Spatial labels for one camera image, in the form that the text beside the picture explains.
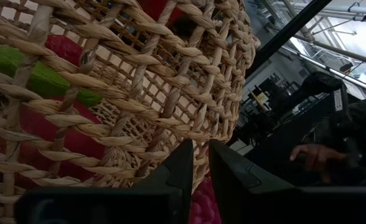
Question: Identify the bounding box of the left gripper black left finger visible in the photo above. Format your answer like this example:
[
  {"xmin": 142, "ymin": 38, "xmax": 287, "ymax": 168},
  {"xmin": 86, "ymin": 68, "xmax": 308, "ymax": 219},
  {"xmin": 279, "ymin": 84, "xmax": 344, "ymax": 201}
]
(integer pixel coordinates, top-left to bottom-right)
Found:
[{"xmin": 14, "ymin": 138, "xmax": 194, "ymax": 224}]

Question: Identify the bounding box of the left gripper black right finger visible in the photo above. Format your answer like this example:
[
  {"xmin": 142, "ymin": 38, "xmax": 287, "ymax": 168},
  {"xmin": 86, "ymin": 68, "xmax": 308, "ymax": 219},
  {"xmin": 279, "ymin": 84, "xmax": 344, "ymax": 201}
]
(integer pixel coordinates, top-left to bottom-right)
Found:
[{"xmin": 209, "ymin": 138, "xmax": 366, "ymax": 224}]

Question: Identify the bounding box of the woven wicker basket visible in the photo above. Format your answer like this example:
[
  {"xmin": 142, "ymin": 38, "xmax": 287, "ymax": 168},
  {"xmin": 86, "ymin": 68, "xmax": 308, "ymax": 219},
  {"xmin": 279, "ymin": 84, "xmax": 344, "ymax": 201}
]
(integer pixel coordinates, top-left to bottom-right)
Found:
[{"xmin": 0, "ymin": 0, "xmax": 261, "ymax": 224}]

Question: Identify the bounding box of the green chili pepper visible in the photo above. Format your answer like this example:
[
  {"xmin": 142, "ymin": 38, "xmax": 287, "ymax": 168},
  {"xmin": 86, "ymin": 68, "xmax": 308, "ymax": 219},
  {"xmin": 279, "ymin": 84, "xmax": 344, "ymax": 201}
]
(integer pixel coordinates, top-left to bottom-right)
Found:
[{"xmin": 0, "ymin": 45, "xmax": 103, "ymax": 108}]

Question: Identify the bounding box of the purple grape bunch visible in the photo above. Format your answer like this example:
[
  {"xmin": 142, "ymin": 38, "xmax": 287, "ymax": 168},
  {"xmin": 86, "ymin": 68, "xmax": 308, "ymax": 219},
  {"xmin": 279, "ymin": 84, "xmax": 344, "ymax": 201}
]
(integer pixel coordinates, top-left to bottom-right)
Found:
[{"xmin": 189, "ymin": 177, "xmax": 223, "ymax": 224}]

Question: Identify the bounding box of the person's hand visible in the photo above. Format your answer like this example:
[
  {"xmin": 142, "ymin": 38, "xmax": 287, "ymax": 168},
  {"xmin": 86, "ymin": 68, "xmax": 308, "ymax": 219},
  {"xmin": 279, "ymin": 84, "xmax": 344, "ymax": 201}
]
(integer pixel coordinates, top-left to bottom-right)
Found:
[{"xmin": 289, "ymin": 143, "xmax": 350, "ymax": 184}]

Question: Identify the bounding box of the dark storage rack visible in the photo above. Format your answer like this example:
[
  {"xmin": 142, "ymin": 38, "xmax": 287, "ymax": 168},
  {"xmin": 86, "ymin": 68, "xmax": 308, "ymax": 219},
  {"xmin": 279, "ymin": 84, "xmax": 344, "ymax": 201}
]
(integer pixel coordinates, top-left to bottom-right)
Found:
[{"xmin": 242, "ymin": 73, "xmax": 308, "ymax": 125}]

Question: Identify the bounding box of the grey ceiling pipe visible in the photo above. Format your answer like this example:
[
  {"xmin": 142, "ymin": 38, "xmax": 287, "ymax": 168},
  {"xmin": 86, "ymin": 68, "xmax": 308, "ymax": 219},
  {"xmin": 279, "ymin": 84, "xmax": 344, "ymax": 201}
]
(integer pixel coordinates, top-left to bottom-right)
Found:
[
  {"xmin": 290, "ymin": 32, "xmax": 366, "ymax": 68},
  {"xmin": 281, "ymin": 45, "xmax": 366, "ymax": 91},
  {"xmin": 273, "ymin": 1, "xmax": 366, "ymax": 24}
]

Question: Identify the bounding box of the black metal beam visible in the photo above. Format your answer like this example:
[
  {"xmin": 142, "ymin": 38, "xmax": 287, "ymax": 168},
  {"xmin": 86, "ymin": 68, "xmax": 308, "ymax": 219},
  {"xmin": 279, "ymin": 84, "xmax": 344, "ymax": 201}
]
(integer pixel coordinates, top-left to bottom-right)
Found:
[{"xmin": 245, "ymin": 0, "xmax": 332, "ymax": 78}]

